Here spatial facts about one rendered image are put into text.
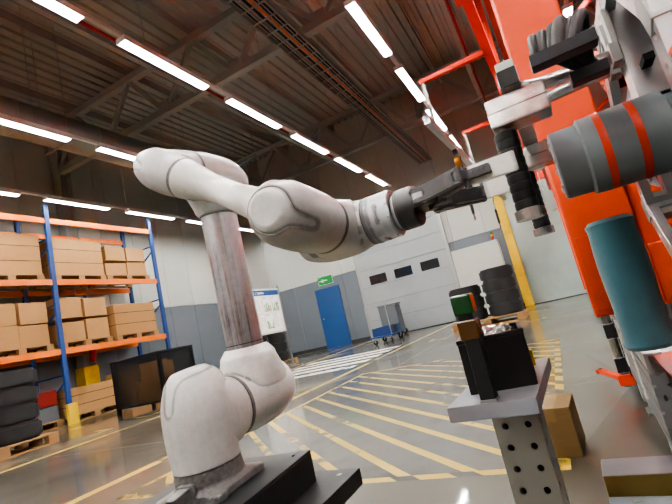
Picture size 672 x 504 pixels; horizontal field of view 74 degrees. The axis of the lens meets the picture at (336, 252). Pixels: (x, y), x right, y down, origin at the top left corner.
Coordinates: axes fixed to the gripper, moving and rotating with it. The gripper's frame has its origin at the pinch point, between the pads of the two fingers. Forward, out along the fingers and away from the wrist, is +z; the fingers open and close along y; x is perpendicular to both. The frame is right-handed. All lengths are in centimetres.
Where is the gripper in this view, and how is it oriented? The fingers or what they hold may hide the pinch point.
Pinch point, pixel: (514, 171)
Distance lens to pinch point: 78.0
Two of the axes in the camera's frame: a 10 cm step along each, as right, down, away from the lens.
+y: -4.8, -0.4, -8.8
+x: -2.3, -9.6, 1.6
